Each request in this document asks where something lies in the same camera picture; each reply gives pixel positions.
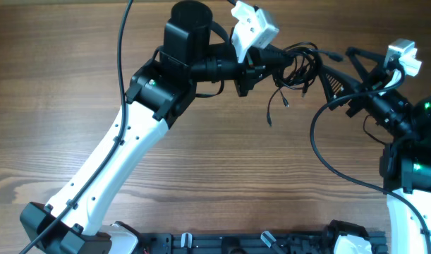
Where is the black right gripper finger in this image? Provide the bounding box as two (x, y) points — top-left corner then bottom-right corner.
(318, 65), (361, 102)
(346, 47), (387, 83)

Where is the black cable bundle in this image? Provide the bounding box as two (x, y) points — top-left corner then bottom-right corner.
(266, 41), (345, 128)

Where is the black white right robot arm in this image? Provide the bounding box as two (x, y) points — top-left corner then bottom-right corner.
(316, 39), (431, 253)

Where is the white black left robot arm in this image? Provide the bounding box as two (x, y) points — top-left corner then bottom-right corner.
(20, 1), (285, 253)

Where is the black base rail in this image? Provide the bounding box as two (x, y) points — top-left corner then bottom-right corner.
(136, 220), (389, 254)

